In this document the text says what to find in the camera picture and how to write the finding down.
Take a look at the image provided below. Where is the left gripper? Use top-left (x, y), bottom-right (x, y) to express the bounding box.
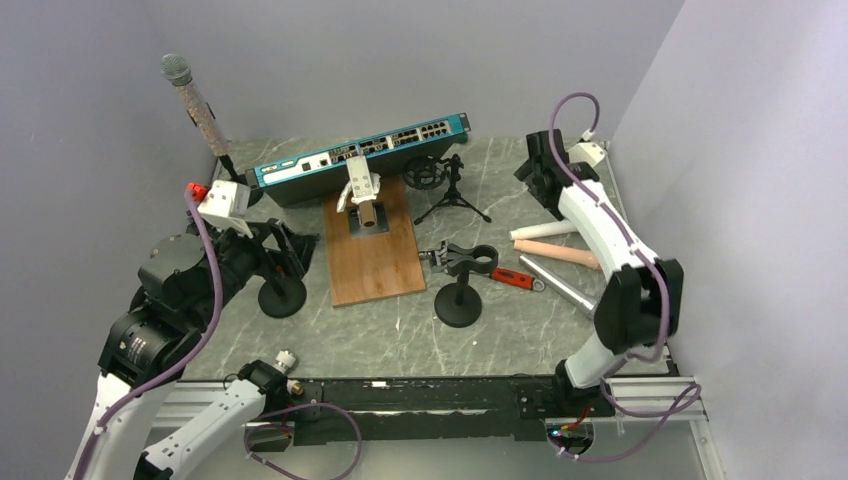
top-left (190, 213), bottom-right (322, 326)

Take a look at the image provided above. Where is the white microphone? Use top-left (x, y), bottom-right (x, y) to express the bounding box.
top-left (509, 220), bottom-right (578, 240)

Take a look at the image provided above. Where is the glitter mic stand base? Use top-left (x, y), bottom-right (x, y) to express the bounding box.
top-left (217, 155), bottom-right (263, 207)

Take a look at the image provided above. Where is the pink microphone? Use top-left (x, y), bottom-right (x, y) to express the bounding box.
top-left (513, 239), bottom-right (601, 270)

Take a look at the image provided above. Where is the black tripod mic stand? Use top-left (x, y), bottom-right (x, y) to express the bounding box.
top-left (402, 153), bottom-right (493, 227)

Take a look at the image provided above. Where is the silver microphone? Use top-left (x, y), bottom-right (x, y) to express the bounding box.
top-left (519, 255), bottom-right (597, 318)

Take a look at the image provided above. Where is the black clamp mic stand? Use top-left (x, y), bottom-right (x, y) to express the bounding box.
top-left (433, 242), bottom-right (499, 328)

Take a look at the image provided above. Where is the glitter microphone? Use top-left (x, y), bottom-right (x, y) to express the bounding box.
top-left (161, 54), bottom-right (228, 157)

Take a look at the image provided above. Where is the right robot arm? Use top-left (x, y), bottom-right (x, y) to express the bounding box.
top-left (514, 129), bottom-right (684, 415)

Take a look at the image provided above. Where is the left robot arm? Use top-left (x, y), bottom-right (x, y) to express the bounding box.
top-left (67, 219), bottom-right (319, 479)

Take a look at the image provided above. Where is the black round base stand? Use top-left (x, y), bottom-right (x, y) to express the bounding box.
top-left (257, 276), bottom-right (307, 319)

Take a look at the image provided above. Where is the wooden board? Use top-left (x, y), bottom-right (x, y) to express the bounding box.
top-left (322, 176), bottom-right (426, 307)

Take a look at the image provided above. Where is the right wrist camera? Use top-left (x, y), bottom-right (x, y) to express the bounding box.
top-left (566, 141), bottom-right (608, 168)

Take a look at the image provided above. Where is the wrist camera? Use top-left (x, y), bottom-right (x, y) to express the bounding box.
top-left (566, 141), bottom-right (608, 168)
top-left (187, 179), bottom-right (253, 238)

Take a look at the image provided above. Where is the blue network switch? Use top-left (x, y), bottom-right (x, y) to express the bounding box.
top-left (246, 112), bottom-right (472, 208)

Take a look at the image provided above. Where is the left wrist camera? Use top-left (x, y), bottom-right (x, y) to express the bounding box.
top-left (187, 179), bottom-right (253, 238)

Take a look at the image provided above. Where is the white metal lever handle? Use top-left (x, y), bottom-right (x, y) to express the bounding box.
top-left (336, 155), bottom-right (380, 227)

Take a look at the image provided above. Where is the red handled adjustable wrench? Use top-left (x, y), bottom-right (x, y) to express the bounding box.
top-left (418, 241), bottom-right (546, 292)

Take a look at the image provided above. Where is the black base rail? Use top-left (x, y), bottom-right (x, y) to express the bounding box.
top-left (252, 373), bottom-right (614, 446)

